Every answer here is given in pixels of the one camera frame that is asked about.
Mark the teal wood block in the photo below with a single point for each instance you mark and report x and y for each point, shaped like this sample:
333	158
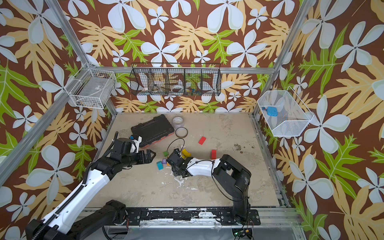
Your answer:
160	165

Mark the black wire basket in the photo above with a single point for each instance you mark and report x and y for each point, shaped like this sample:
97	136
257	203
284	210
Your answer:
198	79

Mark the yellow arch block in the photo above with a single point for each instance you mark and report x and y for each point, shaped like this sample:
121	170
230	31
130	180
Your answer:
185	154

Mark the white tape roll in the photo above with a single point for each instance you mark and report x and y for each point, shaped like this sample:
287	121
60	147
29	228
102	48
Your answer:
177	88

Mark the blue object in basket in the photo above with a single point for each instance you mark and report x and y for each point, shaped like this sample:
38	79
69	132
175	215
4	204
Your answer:
270	111

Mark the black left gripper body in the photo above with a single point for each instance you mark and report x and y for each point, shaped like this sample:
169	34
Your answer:
135	158

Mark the black plastic tool case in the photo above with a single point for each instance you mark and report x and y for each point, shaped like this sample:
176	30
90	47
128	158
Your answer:
153	131

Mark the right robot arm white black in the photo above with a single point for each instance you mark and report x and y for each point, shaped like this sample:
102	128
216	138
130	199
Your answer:
230	177

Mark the white wire basket left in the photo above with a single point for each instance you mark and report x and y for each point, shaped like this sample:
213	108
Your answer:
91	87

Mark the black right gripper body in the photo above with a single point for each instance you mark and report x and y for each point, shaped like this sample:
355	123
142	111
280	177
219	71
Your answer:
178	163

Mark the white wire basket right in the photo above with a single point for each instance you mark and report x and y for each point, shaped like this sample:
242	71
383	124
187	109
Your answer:
294	116

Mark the red wood block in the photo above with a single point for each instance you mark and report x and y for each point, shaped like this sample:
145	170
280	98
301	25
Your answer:
213	154

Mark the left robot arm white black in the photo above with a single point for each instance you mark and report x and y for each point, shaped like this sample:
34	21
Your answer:
62	223

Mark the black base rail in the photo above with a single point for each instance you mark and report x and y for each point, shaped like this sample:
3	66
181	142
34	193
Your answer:
223	215

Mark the white wire basket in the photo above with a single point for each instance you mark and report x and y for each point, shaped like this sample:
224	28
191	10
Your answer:
91	87
294	116

